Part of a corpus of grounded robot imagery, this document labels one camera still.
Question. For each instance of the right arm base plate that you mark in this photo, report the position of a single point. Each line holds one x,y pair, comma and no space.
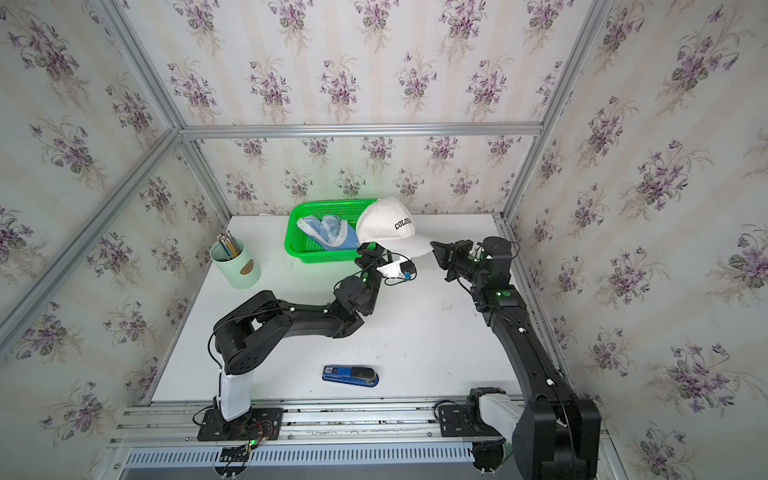
454,420

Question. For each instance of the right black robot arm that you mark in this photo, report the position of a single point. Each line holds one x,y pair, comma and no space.
553,433

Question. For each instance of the blue stapler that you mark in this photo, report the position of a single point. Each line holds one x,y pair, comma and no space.
351,375

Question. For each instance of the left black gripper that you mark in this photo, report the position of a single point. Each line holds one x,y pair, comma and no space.
372,258

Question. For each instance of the aluminium front rail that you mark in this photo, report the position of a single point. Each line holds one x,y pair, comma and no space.
374,420

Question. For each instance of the coloured pencils bundle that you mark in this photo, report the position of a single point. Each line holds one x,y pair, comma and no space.
228,245

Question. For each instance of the green plastic basket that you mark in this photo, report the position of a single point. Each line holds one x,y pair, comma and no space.
301,246

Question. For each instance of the mint green pencil cup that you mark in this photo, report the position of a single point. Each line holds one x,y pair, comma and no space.
242,272

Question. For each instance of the white baseball cap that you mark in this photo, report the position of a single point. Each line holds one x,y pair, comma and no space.
388,223

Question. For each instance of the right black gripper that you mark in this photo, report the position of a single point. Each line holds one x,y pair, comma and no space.
447,257

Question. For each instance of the blue baseball cap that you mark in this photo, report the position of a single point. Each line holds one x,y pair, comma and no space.
331,232

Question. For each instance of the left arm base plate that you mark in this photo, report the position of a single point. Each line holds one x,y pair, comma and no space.
256,424

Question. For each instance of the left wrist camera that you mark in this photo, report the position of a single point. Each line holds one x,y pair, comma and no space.
402,269

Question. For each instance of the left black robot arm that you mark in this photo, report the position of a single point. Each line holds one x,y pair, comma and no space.
243,339

